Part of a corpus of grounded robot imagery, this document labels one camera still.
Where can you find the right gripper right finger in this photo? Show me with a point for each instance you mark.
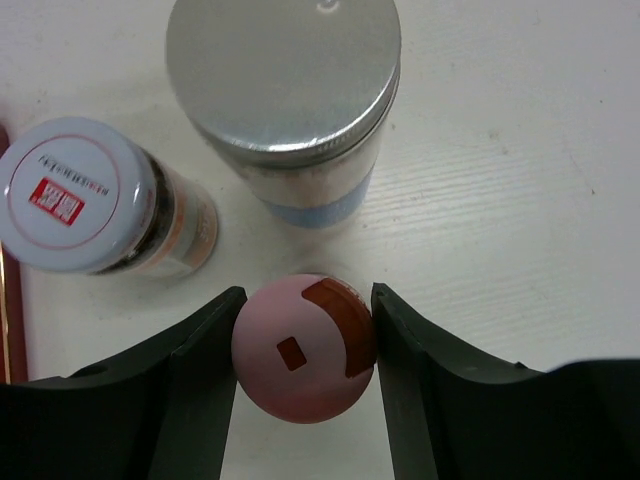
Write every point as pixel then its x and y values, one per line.
pixel 453 411

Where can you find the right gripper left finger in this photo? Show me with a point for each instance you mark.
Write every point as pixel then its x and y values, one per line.
pixel 158 410

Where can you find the pink lid jar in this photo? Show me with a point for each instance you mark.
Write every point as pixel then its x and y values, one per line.
pixel 304 347

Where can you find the white lid spice jar front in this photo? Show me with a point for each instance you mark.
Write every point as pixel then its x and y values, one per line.
pixel 77 196

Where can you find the silver lid blue label jar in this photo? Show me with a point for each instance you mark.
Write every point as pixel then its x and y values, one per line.
pixel 292 95

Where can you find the red rectangular tray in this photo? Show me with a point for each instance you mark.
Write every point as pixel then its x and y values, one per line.
pixel 14 366

